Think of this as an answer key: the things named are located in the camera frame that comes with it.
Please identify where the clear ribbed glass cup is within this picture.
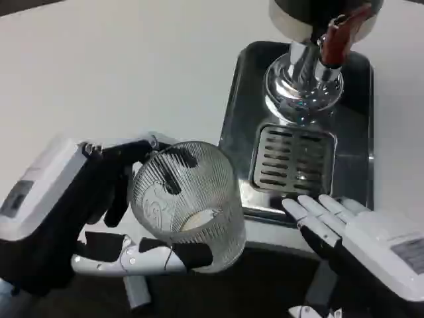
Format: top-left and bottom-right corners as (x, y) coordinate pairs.
(130, 140), (246, 274)

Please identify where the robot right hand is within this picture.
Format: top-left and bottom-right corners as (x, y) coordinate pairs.
(281, 194), (424, 318)

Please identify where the slotted drip tray grid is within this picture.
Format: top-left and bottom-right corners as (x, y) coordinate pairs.
(252, 124), (338, 195)

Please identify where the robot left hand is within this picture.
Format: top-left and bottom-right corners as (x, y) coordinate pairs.
(0, 132), (213, 296)

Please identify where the steel drink dispenser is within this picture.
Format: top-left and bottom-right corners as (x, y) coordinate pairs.
(264, 0), (385, 126)

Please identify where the grey table leg bracket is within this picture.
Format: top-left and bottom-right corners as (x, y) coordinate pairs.
(123, 274), (152, 309)
(305, 260), (337, 307)

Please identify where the steel drip tray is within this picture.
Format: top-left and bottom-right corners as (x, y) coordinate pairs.
(218, 40), (376, 229)

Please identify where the red tap handle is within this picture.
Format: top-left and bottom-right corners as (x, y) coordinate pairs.
(317, 3), (375, 68)

